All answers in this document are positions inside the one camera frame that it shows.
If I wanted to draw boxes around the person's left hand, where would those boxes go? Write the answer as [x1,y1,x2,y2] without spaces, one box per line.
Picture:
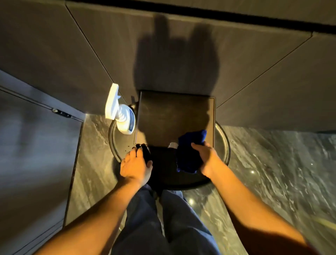
[120,147,153,187]

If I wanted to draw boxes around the black door latch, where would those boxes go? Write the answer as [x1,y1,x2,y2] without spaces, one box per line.
[51,108,72,118]

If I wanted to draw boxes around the person's left forearm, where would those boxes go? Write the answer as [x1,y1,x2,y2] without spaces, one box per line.
[34,178,143,255]

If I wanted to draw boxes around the dark blue cloth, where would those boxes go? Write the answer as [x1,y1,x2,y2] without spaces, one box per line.
[176,129,207,174]

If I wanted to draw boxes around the person's right forearm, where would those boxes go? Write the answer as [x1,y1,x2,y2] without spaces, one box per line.
[210,163,319,255]

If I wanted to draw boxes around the dark square tray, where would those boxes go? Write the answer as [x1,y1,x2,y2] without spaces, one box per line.
[134,90,216,148]

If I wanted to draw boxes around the small black object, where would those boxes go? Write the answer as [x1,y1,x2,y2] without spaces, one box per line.
[135,143,152,164]

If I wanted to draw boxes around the person's blue jeans legs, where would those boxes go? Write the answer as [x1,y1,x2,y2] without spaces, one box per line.
[110,184,221,255]

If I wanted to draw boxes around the round black side table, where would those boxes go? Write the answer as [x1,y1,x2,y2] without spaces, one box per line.
[108,102,231,191]

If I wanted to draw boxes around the person's right hand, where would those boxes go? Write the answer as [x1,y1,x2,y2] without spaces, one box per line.
[191,142,224,181]

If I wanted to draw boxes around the grey door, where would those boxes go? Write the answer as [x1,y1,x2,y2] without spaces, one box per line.
[0,70,86,255]

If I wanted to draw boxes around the white spray bottle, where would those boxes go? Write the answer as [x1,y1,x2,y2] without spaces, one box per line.
[105,83,136,135]

